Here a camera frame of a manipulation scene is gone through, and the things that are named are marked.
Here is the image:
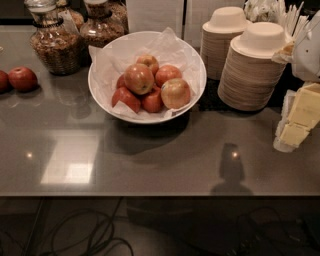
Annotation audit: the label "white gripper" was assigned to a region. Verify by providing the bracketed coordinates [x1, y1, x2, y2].
[271, 11, 320, 129]

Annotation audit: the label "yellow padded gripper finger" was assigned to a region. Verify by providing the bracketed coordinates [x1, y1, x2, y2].
[273, 90, 309, 153]

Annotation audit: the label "front right yellow-red apple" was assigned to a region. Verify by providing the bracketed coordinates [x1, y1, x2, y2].
[161, 78, 191, 109]

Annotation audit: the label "back right red apple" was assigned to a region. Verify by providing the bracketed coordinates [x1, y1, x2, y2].
[155, 65, 182, 87]

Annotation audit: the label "front centre red apple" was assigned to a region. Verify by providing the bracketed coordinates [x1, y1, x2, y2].
[141, 85, 163, 113]

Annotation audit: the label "back small apple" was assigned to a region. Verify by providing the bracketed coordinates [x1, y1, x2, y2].
[137, 54, 159, 74]

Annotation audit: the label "top centre red apple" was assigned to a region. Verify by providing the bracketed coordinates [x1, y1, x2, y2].
[124, 63, 154, 95]

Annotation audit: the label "white bowl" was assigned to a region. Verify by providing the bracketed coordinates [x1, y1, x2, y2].
[87, 30, 208, 125]

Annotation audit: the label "front left red apple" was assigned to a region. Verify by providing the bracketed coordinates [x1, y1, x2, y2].
[111, 87, 141, 113]

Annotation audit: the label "hidden left red apple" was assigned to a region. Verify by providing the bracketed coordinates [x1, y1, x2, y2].
[116, 75, 126, 88]

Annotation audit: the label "red apple on table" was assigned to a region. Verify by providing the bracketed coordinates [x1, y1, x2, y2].
[8, 66, 38, 92]

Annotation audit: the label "red apple at edge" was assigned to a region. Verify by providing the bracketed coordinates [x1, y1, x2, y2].
[0, 70, 10, 93]

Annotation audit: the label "front stack paper bowls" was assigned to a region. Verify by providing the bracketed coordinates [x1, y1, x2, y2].
[217, 22, 286, 112]

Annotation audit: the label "stack paper bowls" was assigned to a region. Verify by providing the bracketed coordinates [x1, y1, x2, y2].
[217, 22, 286, 112]
[200, 6, 250, 80]

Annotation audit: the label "white plastic cutlery bunch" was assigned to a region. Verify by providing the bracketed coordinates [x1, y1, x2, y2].
[244, 0, 309, 38]

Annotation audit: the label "rear stack paper bowls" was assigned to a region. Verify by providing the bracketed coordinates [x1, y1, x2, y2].
[200, 6, 250, 80]

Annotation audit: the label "white paper liner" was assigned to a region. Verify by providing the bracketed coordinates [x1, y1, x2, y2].
[88, 27, 202, 121]

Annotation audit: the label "right glass granola jar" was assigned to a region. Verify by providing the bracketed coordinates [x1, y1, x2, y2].
[80, 0, 125, 48]

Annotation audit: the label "glass granola jar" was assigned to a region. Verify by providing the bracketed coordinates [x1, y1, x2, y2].
[80, 0, 125, 48]
[24, 0, 82, 75]

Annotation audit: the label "back glass jar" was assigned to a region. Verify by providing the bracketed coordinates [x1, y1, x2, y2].
[56, 0, 84, 30]

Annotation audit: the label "left glass granola jar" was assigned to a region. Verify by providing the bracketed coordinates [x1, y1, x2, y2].
[24, 0, 82, 75]

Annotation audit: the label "black cables under table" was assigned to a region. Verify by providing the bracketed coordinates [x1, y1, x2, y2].
[0, 197, 320, 256]

